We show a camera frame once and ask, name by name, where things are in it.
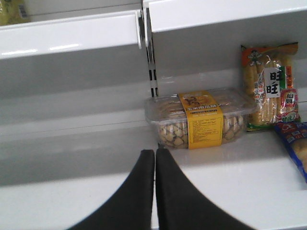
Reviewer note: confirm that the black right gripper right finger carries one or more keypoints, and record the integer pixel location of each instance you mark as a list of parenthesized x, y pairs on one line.
[(181, 206)]

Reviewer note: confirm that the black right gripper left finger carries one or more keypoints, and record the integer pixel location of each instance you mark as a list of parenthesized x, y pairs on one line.
[(130, 207)]

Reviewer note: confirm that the clear cookie tub yellow label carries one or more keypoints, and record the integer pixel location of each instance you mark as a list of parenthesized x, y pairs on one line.
[(199, 119)]

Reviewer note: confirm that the blue snack bag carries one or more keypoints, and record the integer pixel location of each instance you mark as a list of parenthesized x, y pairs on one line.
[(294, 137)]

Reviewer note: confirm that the orange rice cracker bag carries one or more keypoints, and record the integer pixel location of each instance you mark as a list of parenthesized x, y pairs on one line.
[(268, 80)]

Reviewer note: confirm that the white store shelving unit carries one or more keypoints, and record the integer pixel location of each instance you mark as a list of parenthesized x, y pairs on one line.
[(74, 80)]

